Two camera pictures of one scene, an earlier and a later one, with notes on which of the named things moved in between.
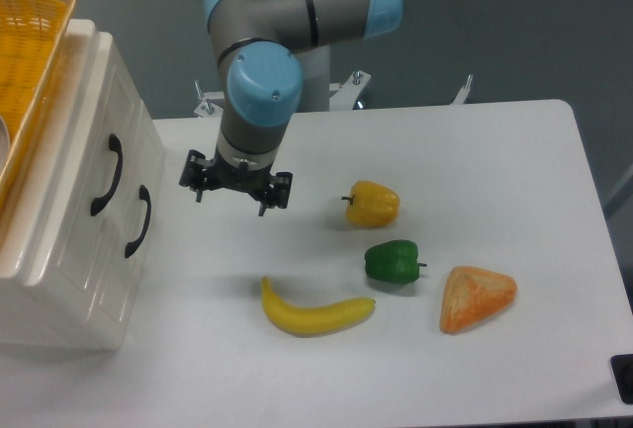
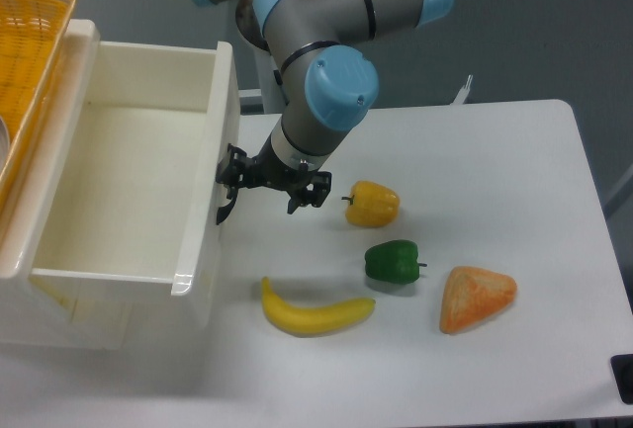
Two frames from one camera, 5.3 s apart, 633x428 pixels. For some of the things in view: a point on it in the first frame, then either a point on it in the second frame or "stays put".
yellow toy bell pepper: (374, 205) stays put
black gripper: (261, 183) → (267, 169)
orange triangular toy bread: (473, 295) stays put
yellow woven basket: (33, 24) stays put
